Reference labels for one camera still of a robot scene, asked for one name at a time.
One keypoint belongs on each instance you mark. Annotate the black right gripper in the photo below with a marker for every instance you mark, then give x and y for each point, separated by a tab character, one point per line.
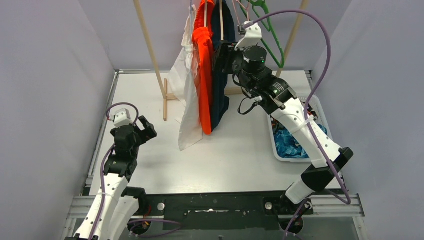
225	51

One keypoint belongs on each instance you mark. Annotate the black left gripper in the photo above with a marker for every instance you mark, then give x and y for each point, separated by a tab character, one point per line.
137	133

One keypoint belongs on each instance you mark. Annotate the green hanger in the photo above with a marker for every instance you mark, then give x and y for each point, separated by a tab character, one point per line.
255	9

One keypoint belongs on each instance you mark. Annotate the camouflage orange grey shorts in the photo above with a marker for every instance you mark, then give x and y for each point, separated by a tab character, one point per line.
292	117

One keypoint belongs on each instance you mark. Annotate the clear plastic basket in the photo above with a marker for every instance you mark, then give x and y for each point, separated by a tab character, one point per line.
323	125

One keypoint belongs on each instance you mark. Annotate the blue patterned shorts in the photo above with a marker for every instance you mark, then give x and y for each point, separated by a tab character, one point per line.
287	147

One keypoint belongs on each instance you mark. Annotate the pink hanger of blue shorts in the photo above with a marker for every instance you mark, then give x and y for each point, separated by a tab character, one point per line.
236	10

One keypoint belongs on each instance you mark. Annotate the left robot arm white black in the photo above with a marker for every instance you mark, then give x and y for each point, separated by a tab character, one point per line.
116	202

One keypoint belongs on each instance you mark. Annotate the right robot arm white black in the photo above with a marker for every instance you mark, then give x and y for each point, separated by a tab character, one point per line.
280	101

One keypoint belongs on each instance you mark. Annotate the wooden hanger of navy shorts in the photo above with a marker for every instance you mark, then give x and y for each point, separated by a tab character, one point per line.
221	20

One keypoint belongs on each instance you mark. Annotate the white shorts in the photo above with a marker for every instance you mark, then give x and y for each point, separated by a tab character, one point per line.
181	79

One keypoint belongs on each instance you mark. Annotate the navy blue shorts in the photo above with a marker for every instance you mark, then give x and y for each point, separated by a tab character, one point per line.
219	80

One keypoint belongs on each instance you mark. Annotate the wooden hanger of orange shorts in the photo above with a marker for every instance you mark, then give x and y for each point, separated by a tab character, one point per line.
205	11

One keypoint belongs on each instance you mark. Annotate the lilac hanger of white shorts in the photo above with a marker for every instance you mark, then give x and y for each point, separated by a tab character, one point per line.
191	9

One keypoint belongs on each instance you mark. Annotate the wooden clothes rack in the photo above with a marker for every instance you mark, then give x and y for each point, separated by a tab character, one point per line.
163	84

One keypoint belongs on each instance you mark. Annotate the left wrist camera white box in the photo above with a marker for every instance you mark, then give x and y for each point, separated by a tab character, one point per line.
121	118

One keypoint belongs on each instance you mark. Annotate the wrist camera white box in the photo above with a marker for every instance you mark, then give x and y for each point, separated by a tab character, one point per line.
121	118
252	35

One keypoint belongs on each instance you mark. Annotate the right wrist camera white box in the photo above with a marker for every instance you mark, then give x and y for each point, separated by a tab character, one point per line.
252	35

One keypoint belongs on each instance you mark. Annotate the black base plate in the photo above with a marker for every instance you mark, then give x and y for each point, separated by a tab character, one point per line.
221	211

